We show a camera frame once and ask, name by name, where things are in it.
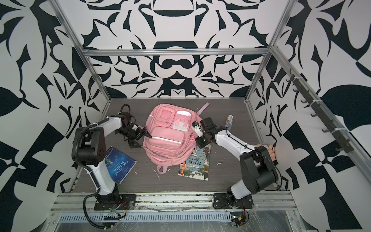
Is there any pink student backpack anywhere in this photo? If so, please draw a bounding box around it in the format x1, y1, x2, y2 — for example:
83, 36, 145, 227
143, 102, 209, 174

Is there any peach pencil pouch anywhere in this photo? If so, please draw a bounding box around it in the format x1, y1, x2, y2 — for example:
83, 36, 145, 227
255, 144, 276, 161

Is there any blue Little Prince book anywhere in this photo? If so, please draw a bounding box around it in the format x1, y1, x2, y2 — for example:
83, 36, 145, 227
105, 147, 137, 184

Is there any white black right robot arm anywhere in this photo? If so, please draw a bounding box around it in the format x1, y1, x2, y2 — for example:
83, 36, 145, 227
192, 118, 282, 209

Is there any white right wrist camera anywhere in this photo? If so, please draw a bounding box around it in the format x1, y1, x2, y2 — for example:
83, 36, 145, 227
192, 121, 203, 137

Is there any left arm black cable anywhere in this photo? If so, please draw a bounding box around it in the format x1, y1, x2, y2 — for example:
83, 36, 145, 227
82, 191, 127, 230

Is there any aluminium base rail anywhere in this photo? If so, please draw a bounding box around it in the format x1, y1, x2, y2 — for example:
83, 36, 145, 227
50, 191, 300, 223

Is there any black wall hook rail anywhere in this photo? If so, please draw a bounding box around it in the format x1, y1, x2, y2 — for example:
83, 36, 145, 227
287, 73, 355, 153

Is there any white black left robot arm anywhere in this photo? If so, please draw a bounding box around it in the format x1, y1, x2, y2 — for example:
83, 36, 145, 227
71, 112, 152, 211

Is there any illustrated Chinese story book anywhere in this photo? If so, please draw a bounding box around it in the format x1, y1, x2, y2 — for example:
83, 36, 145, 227
178, 145, 211, 181

